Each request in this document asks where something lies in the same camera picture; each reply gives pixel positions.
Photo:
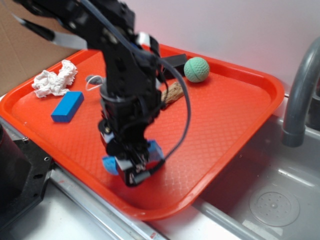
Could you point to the grey sink basin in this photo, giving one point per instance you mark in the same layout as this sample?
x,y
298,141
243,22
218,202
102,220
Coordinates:
x,y
268,191

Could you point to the grey plush bunny toy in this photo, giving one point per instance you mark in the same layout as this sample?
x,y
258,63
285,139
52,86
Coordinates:
x,y
94,82

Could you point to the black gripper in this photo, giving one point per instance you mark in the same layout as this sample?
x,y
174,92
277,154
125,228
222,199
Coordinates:
x,y
124,121

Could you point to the crumpled white paper towel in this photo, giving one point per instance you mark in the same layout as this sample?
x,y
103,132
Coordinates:
x,y
49,83

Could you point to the grey faucet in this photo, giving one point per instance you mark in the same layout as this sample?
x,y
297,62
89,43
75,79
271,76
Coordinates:
x,y
303,105

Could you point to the brown wood piece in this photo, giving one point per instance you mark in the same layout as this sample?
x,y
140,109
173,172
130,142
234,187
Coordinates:
x,y
172,94

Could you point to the red plastic tray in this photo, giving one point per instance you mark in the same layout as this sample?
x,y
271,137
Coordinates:
x,y
226,111

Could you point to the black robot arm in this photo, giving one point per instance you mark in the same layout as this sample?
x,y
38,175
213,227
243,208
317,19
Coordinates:
x,y
106,26

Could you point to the blue rectangular block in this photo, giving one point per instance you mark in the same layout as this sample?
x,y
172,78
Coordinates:
x,y
67,107

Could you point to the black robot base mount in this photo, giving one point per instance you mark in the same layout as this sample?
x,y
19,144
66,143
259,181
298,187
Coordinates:
x,y
24,172

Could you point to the black rectangular block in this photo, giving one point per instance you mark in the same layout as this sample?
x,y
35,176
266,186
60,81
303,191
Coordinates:
x,y
176,61

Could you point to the green dimpled ball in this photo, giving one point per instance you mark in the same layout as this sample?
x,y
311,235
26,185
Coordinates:
x,y
196,70

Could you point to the brown cardboard panel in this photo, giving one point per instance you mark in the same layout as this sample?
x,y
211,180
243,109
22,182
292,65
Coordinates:
x,y
24,54

